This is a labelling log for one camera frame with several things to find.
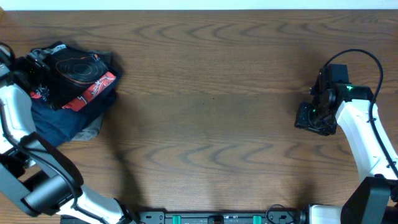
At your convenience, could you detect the black printed cycling jersey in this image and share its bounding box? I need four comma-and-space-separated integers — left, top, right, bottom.
27, 43, 109, 110

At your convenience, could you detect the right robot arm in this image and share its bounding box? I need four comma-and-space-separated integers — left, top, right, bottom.
294, 83, 397, 223

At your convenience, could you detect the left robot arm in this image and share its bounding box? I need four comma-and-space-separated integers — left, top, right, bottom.
1, 42, 139, 223

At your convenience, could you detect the red folded t-shirt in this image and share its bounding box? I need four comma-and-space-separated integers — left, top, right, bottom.
29, 72, 117, 111

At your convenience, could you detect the navy folded shirt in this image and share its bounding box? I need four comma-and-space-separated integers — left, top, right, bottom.
31, 62, 121, 146

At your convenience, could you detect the grey folded shirt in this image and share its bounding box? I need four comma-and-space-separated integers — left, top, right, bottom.
72, 50, 113, 141

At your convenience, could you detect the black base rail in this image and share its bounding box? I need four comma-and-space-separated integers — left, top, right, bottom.
116, 204, 309, 224

